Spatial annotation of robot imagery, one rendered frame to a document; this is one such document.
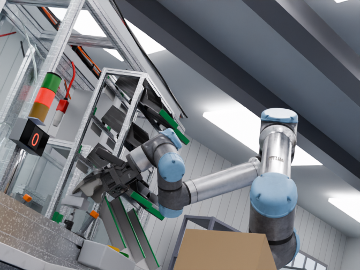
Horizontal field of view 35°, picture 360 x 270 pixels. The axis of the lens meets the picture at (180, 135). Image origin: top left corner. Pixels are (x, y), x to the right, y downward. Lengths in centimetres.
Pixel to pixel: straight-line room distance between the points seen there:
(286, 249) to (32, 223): 64
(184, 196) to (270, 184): 36
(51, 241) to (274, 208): 54
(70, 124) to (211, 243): 198
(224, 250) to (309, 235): 680
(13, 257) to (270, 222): 63
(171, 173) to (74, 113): 173
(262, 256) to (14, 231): 54
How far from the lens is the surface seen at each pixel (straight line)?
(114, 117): 216
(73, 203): 178
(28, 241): 134
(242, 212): 709
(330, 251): 859
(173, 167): 162
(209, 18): 415
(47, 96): 176
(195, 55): 435
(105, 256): 151
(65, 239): 147
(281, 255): 152
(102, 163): 209
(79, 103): 331
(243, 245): 133
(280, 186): 145
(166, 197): 170
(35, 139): 173
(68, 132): 326
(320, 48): 384
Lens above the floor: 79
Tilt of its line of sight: 19 degrees up
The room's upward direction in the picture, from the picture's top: 18 degrees clockwise
